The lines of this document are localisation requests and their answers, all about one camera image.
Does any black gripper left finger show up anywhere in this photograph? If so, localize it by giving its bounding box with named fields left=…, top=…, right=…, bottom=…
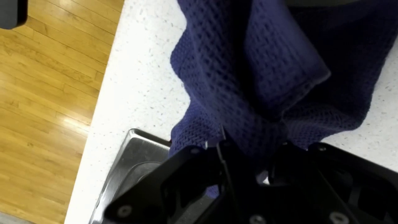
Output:
left=103, top=131, right=249, bottom=224

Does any blue waffle towel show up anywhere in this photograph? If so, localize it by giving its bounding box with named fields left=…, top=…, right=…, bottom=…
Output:
left=170, top=0, right=398, bottom=157

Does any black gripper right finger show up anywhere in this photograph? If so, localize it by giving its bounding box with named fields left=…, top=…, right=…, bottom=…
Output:
left=266, top=144, right=398, bottom=224

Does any stainless steel sink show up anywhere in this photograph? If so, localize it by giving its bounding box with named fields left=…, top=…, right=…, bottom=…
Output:
left=88, top=129, right=170, bottom=224

